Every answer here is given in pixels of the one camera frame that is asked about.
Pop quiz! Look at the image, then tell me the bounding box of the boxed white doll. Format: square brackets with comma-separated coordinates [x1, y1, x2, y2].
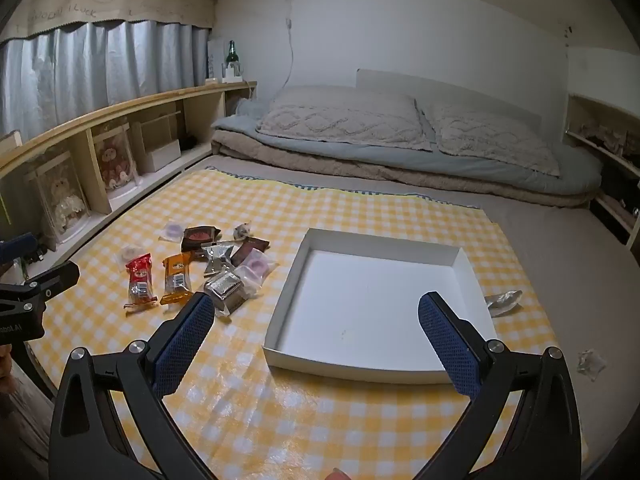
[27, 155, 91, 241]

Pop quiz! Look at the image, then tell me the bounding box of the white cardboard box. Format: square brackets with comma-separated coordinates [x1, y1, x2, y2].
[263, 228, 498, 386]

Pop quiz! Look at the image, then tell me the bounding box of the purple ring cookie packet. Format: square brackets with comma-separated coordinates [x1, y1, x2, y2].
[159, 220, 187, 242]

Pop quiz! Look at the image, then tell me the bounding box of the white side shelf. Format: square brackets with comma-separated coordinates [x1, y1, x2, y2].
[562, 92, 640, 248]

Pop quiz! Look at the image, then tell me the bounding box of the crumpled clear wrapper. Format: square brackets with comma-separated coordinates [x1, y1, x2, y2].
[575, 349, 607, 376]

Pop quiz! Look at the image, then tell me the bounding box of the orange snack packet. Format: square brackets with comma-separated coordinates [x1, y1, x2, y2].
[160, 253, 195, 306]

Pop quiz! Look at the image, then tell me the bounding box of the boxed red doll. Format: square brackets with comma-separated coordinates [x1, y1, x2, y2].
[92, 122, 138, 191]

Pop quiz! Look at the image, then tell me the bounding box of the brown snack packet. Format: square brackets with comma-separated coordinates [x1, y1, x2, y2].
[231, 239, 271, 266]

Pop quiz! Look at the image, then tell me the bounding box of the clear wafer packet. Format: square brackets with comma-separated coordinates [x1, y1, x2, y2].
[202, 270, 251, 317]

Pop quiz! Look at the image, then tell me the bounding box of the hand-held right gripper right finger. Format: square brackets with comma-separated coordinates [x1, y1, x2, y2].
[410, 290, 583, 480]

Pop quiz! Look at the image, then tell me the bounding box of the red snack packet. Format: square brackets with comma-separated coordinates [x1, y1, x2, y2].
[124, 254, 161, 313]

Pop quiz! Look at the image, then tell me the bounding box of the beige textured pillow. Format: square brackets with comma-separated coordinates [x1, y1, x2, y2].
[425, 104, 561, 177]
[256, 86, 433, 152]

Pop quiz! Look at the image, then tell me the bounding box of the beige quilted blanket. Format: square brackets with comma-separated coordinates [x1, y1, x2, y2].
[210, 130, 596, 208]

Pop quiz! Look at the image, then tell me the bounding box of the wooden bedside shelf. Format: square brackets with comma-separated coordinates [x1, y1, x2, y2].
[0, 80, 258, 261]

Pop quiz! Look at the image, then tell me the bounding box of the yellow checkered mat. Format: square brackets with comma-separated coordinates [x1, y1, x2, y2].
[37, 167, 591, 480]

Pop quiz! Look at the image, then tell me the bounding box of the grey curtain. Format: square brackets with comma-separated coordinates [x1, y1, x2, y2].
[0, 22, 211, 133]

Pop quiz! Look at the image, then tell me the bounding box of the pink ring cookie packet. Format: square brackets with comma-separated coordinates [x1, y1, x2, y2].
[235, 255, 278, 291]

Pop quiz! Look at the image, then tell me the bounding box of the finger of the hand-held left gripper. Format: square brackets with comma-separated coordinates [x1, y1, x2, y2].
[22, 260, 81, 301]
[0, 232, 38, 266]

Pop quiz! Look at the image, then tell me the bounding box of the dark mooncake packet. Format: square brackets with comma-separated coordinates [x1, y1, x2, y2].
[180, 226, 222, 253]

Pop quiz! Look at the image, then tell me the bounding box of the white wall cable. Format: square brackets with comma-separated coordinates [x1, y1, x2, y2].
[280, 0, 297, 91]

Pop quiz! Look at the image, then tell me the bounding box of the silver snack packet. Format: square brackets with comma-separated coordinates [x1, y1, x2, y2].
[201, 241, 236, 277]

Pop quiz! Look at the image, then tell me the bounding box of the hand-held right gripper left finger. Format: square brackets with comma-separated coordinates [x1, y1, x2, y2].
[48, 291, 221, 480]

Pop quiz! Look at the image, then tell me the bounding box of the crumpled silver wrapper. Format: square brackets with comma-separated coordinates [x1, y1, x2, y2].
[482, 290, 523, 318]

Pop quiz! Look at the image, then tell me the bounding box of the white wooden organizer box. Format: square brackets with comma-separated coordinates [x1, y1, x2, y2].
[132, 110, 182, 173]

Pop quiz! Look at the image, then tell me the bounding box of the blue-grey duvet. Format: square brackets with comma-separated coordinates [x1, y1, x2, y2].
[212, 105, 603, 196]

